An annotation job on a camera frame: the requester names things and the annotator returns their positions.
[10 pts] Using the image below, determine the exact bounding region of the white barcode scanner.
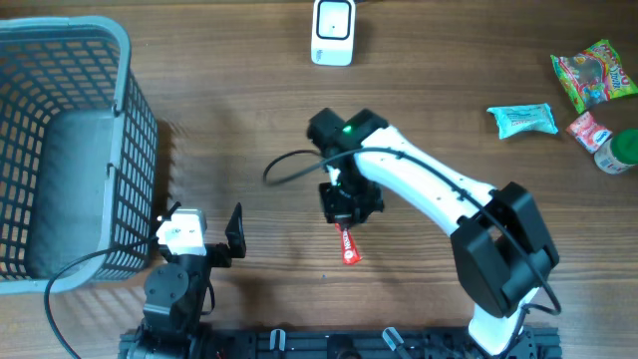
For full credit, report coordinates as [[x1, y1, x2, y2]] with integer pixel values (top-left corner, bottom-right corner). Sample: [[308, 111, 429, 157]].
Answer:
[[310, 0, 356, 67]]

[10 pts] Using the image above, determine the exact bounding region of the light teal tissue pack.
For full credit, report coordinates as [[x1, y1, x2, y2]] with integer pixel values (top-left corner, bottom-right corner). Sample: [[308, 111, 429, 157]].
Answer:
[[486, 103, 558, 140]]

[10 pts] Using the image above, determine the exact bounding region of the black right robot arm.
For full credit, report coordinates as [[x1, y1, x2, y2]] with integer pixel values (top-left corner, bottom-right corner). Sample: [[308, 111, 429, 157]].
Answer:
[[307, 109, 559, 356]]

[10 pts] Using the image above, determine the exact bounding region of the green lid white jar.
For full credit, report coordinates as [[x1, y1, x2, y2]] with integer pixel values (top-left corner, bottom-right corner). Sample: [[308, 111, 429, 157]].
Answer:
[[594, 129, 637, 175]]

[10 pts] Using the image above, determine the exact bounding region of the red coffee stick sachet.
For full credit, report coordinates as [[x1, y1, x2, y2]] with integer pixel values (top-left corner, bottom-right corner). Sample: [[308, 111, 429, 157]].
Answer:
[[335, 223, 362, 265]]

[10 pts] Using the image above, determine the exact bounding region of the red snack packet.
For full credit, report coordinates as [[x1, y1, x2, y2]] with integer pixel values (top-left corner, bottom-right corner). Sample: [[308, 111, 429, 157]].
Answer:
[[566, 112, 612, 154]]

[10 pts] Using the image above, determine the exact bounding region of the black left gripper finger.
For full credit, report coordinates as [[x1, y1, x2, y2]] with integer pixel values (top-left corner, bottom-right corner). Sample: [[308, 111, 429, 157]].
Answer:
[[151, 201, 181, 237], [224, 202, 246, 258]]

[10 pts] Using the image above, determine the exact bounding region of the green gummy candy bag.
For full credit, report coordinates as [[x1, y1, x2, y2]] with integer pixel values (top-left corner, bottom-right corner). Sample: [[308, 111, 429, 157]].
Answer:
[[550, 39, 637, 114]]

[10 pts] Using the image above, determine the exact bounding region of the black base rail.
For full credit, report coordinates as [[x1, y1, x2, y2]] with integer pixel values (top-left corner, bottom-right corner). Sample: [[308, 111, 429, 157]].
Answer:
[[118, 326, 563, 359]]

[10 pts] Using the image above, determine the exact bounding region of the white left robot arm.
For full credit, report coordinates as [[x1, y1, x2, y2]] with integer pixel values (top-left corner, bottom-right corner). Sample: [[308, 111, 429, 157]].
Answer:
[[118, 203, 246, 359]]

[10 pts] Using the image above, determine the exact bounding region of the grey plastic shopping basket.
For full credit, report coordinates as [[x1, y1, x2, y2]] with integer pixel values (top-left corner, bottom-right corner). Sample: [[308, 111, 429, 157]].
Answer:
[[1, 16, 159, 295]]

